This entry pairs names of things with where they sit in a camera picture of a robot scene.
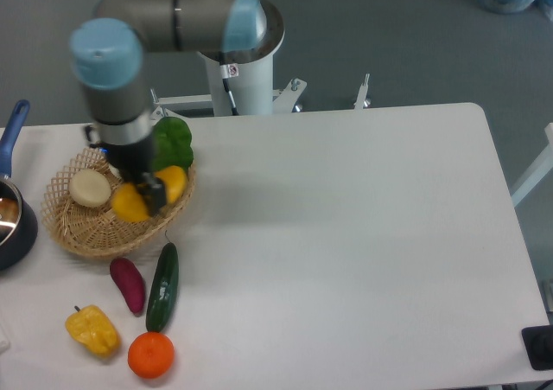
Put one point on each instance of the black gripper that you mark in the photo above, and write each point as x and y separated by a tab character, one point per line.
134	163

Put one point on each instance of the yellow mango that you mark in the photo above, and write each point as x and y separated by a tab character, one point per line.
128	205

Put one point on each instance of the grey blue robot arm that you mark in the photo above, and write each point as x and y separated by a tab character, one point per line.
237	39

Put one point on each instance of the woven wicker basket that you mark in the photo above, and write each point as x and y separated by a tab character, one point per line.
97	233

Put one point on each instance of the round beige bun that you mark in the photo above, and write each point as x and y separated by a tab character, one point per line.
89	188

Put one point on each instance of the green bok choy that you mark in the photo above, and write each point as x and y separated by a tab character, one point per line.
173	144

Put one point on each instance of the purple sweet potato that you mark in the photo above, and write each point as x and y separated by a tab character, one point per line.
130	282

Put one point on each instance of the dark blue saucepan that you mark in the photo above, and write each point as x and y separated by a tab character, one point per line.
19	227

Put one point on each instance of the green cucumber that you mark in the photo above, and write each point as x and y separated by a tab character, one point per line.
163	290

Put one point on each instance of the yellow bell pepper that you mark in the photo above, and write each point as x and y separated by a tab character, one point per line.
93	329

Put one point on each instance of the orange fruit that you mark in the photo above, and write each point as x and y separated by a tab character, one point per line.
151	355

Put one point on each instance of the black device at edge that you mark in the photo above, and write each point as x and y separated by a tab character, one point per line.
538	346

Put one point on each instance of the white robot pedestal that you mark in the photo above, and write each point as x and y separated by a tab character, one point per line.
251	86

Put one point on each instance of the white pedestal base frame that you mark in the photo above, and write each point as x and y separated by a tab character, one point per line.
284	100

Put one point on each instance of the white frame leg right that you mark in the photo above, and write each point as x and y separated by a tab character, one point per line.
535	173

